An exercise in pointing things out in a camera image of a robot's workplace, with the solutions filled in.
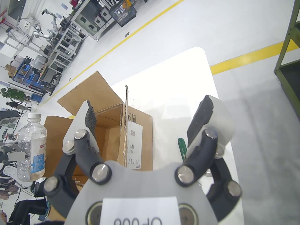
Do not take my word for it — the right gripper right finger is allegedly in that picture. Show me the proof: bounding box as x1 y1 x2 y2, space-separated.
174 95 243 222

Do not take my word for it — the black computer case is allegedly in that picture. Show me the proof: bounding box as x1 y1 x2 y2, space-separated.
110 3 137 27

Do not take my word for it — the green potted plant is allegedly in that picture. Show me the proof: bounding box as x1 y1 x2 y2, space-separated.
0 88 25 102

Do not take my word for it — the clear plastic water bottle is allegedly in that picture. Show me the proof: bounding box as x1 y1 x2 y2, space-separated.
17 113 48 182

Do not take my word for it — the green handled tool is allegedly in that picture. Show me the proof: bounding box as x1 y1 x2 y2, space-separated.
178 138 188 163

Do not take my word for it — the rack with blue bins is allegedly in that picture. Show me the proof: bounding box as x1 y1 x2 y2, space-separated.
13 56 59 96

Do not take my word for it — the large brown cardboard carton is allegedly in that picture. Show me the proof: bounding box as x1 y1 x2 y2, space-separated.
43 71 154 222

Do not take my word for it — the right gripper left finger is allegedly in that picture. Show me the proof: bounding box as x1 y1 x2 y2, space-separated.
43 100 113 223

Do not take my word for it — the green metal rack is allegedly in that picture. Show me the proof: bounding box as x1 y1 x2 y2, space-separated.
274 0 300 109

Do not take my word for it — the aluminium frame workstation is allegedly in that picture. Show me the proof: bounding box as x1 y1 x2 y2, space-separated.
70 0 127 41

